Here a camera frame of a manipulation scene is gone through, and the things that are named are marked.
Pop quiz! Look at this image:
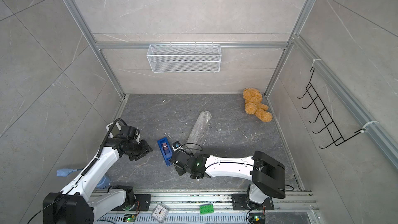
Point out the blue tape dispenser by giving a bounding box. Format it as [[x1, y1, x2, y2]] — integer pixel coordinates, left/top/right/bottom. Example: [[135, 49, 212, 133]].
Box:
[[157, 137, 173, 167]]

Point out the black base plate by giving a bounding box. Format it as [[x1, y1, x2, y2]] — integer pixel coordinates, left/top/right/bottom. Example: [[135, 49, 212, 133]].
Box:
[[112, 194, 151, 211], [231, 194, 275, 211]]

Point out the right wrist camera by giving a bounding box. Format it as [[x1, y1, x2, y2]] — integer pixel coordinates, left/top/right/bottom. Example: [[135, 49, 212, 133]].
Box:
[[172, 141, 181, 151]]

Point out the green toy brick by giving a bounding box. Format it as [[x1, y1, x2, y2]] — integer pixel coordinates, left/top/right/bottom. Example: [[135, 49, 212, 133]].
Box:
[[200, 204, 214, 215]]

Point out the black wall hook rack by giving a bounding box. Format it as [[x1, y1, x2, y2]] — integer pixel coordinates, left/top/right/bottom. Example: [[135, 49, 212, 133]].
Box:
[[296, 67, 366, 149]]

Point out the white digital clock display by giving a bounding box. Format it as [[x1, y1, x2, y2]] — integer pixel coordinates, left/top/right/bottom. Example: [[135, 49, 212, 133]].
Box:
[[106, 121, 121, 138]]

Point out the small white analog clock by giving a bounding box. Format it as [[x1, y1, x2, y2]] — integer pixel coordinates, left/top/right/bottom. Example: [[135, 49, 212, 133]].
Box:
[[151, 204, 169, 223]]

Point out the brown teddy bear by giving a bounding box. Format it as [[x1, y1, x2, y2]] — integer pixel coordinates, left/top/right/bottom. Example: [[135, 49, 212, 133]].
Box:
[[243, 88, 273, 122]]

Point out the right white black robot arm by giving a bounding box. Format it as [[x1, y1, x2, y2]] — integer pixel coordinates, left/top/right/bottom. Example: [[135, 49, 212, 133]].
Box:
[[170, 149, 286, 204]]

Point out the white wire mesh basket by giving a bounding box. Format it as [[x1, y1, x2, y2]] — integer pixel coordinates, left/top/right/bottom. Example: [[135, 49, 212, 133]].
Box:
[[147, 44, 222, 73]]

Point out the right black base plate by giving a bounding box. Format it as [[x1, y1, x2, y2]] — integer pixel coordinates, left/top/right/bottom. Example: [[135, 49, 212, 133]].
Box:
[[231, 194, 275, 211]]

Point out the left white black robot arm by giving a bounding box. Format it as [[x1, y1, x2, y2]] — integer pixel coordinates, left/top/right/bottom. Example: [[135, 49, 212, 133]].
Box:
[[40, 118, 152, 224]]

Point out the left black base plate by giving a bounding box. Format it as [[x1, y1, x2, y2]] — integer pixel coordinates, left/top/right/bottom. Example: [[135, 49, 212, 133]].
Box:
[[112, 194, 151, 211]]

